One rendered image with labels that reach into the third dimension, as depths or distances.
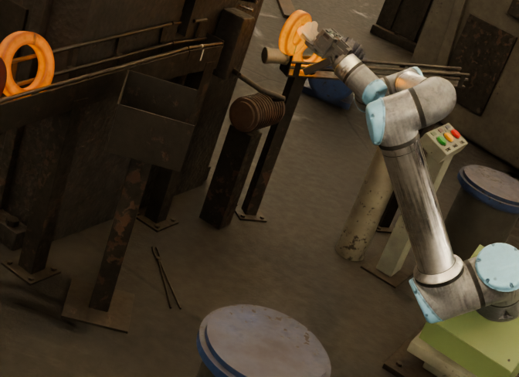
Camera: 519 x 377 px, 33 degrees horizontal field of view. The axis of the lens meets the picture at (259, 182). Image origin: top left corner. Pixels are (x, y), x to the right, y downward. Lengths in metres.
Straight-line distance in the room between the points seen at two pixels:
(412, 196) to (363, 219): 0.92
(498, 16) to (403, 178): 2.90
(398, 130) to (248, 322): 0.68
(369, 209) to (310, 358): 1.38
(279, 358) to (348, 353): 0.93
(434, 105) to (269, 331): 0.76
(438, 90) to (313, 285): 1.07
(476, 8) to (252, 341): 3.61
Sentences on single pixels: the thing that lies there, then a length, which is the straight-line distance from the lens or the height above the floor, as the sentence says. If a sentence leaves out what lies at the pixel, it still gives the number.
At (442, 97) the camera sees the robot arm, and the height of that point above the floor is 0.95.
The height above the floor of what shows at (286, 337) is 0.43.
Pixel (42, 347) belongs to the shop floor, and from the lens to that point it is 2.51.
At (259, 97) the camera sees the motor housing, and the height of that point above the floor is 0.53.
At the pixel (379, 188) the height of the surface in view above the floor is 0.33.
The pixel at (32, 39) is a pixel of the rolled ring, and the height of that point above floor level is 0.76.
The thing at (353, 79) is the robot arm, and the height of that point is 0.79.
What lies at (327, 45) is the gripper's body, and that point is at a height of 0.85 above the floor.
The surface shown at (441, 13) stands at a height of 0.61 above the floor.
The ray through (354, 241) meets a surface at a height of 0.09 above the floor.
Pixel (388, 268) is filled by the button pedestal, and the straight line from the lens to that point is 3.43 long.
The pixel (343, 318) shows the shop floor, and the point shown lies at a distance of 3.07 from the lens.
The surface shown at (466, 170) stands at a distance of 3.56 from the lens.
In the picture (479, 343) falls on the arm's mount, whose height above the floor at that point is 0.22.
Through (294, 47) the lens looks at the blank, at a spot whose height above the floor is 0.78.
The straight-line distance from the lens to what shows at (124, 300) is 2.75.
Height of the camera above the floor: 1.57
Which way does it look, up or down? 24 degrees down
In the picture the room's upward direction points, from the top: 20 degrees clockwise
